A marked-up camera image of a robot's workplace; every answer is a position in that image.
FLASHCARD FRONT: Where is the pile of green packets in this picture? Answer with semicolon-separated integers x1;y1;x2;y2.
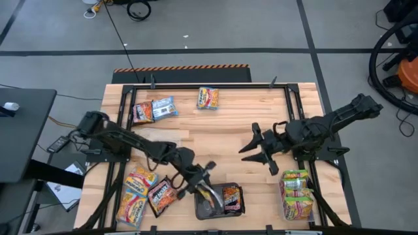
279;168;317;224

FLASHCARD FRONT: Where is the long black floor cable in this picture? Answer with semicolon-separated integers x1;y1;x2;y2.
103;0;142;84

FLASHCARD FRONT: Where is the orange shop vacuum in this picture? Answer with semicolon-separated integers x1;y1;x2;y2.
396;55;418;95

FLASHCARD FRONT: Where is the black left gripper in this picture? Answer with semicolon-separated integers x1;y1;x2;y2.
176;159;225;210

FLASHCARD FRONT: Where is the black equipment case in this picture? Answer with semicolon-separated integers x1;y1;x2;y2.
383;0;418;44

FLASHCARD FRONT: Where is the black hazard-striped floor mat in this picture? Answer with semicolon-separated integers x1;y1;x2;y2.
112;64;253;84

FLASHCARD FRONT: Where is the yellow cable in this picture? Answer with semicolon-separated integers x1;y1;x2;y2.
48;115;82;132

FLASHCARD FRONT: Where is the thin black floor cable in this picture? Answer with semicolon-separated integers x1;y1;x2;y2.
394;93;416;138

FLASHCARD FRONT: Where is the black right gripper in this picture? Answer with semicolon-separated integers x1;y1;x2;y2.
238;122;291;176

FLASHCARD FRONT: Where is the yellow Maruchan ramen pack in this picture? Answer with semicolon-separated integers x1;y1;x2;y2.
123;164;159;198
196;86;220;111
115;190;148;229

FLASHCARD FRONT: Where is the dark orange snack packet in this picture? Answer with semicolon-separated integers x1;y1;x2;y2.
132;101;155;125

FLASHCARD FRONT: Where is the black aluminium table frame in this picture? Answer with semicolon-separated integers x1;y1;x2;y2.
97;83;330;235

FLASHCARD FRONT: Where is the black desk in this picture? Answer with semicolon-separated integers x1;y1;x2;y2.
0;87;58;183

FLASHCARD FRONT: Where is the white printed sheet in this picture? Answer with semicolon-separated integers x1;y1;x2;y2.
45;161;83;213

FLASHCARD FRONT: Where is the coiled black cable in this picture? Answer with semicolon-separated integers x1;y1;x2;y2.
126;0;152;22

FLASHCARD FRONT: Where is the black vacuum hose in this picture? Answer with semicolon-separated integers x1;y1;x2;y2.
368;12;418;115

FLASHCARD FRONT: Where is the clear plastic container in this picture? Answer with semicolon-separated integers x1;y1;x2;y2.
143;128;182;148

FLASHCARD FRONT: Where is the grey translucent plastic container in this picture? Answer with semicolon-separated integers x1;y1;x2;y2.
193;181;244;221

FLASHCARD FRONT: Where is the black power adapter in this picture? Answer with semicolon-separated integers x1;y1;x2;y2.
46;136;71;154

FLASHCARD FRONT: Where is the blue Maruchan ramen pack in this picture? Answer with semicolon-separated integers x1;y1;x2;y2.
151;95;180;122

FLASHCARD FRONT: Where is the black arm cable sleeve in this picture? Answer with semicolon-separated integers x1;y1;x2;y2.
78;162;127;231
306;178;347;228

